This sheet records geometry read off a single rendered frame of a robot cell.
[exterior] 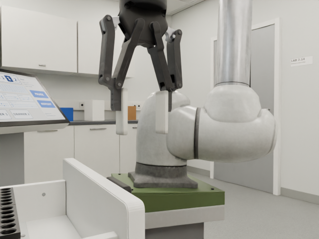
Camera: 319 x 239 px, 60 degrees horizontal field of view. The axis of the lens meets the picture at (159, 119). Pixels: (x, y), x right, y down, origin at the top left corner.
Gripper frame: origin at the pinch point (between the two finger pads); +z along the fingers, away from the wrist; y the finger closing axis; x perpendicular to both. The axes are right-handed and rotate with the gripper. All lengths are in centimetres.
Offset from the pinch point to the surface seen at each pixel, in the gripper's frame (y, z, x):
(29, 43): -13, -89, -331
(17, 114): 13, -1, -81
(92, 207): 9.8, 11.4, 6.1
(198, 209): -25.5, 24.1, -17.9
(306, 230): -209, 96, -101
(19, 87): 12, -12, -95
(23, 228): 16.7, 15.9, -3.4
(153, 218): -13.6, 25.3, -20.9
